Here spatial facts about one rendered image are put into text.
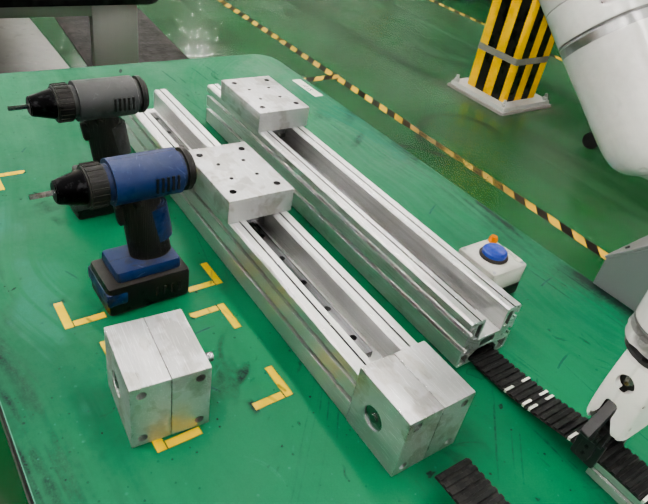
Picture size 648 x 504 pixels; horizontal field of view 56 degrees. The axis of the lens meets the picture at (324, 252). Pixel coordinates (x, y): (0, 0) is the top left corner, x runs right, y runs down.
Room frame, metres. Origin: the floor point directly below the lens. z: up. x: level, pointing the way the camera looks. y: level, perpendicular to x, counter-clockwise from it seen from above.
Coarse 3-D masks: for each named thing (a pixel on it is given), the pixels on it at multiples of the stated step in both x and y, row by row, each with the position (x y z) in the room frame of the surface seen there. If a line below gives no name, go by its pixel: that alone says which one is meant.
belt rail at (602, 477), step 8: (592, 472) 0.48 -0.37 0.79; (600, 472) 0.48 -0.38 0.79; (608, 472) 0.47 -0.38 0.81; (600, 480) 0.47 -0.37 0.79; (608, 480) 0.47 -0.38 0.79; (616, 480) 0.46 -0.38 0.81; (608, 488) 0.46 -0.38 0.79; (616, 488) 0.46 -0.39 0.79; (624, 488) 0.45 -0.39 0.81; (616, 496) 0.45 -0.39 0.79; (624, 496) 0.45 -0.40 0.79; (632, 496) 0.44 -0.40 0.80
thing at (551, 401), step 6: (546, 396) 0.58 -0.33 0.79; (552, 396) 0.58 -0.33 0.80; (540, 402) 0.57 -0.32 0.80; (546, 402) 0.57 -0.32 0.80; (552, 402) 0.57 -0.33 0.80; (558, 402) 0.57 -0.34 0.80; (528, 408) 0.55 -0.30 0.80; (534, 408) 0.55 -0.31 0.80; (540, 408) 0.56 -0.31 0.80; (546, 408) 0.55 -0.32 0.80; (552, 408) 0.56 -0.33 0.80; (534, 414) 0.54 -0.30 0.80; (540, 414) 0.54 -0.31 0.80
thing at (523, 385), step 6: (522, 378) 0.61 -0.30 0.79; (528, 378) 0.61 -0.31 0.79; (516, 384) 0.59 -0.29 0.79; (522, 384) 0.60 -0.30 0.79; (528, 384) 0.60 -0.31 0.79; (534, 384) 0.60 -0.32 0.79; (504, 390) 0.58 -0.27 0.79; (510, 390) 0.58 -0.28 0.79; (516, 390) 0.58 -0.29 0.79; (522, 390) 0.58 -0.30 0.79; (528, 390) 0.59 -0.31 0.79; (510, 396) 0.57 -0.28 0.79; (516, 396) 0.57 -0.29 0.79
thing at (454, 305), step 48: (288, 144) 1.08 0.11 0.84; (336, 192) 0.88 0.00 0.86; (336, 240) 0.84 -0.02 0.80; (384, 240) 0.77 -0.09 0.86; (432, 240) 0.79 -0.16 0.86; (384, 288) 0.74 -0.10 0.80; (432, 288) 0.68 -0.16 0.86; (480, 288) 0.70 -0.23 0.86; (432, 336) 0.66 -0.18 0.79; (480, 336) 0.64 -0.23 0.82
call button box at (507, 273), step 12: (468, 252) 0.82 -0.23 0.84; (480, 252) 0.82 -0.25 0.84; (480, 264) 0.79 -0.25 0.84; (492, 264) 0.80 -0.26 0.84; (504, 264) 0.80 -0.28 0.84; (516, 264) 0.81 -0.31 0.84; (492, 276) 0.77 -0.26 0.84; (504, 276) 0.78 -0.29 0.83; (516, 276) 0.81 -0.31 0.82; (504, 288) 0.80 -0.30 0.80
